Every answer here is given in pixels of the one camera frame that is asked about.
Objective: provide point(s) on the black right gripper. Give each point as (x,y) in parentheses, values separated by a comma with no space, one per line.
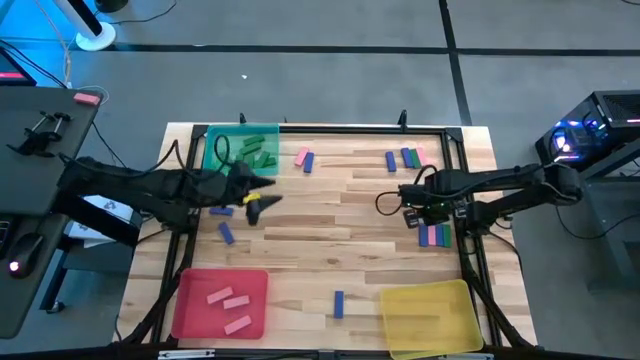
(440,215)

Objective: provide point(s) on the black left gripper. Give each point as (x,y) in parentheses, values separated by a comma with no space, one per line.
(237,185)

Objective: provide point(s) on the purple wooden block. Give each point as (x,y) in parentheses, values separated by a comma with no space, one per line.
(221,211)
(423,236)
(339,304)
(308,162)
(226,233)
(407,157)
(440,236)
(390,161)

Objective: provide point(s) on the pink wooden block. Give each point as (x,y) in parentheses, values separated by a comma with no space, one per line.
(422,156)
(236,302)
(301,156)
(220,295)
(432,236)
(237,325)

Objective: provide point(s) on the yellow translucent plastic bin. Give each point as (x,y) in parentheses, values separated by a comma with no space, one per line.
(430,320)

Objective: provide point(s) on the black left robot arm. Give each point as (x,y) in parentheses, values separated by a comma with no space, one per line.
(150,187)

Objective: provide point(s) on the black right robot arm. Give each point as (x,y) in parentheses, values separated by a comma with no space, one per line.
(500,185)

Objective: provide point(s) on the green translucent plastic bin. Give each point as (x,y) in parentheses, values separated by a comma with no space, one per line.
(270,131)

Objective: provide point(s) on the black table clamp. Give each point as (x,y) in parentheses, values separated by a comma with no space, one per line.
(242,119)
(402,119)

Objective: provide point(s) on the red plastic bin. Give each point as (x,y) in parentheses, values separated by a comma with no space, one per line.
(190,285)

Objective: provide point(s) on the white paper sheet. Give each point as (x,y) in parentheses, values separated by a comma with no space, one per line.
(107,205)

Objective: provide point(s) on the grey metal stand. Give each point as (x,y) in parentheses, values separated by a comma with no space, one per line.
(620,260)

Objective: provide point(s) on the small pink pad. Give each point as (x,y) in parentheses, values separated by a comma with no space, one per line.
(86,99)

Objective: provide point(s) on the black computer tower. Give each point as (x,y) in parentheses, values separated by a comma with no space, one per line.
(615,115)

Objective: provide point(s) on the white round stand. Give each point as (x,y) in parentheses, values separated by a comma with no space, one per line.
(95,37)

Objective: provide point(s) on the black clamp tool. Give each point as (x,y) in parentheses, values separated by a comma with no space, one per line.
(37,142)

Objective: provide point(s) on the black side desk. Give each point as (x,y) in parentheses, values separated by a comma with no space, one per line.
(25,175)

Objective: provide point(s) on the black computer mouse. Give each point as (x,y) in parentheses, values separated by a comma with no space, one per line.
(25,252)

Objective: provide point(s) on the black round stand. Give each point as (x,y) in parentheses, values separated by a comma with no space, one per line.
(111,4)

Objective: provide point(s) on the backlit keyboard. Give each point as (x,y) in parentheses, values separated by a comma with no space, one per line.
(3,235)

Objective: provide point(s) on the black monitor with red bar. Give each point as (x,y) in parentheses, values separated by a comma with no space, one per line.
(12,70)

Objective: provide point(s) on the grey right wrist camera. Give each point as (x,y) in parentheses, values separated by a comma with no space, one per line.
(412,218)

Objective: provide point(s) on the silver metal bracket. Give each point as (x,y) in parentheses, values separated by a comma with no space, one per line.
(465,356)
(185,354)

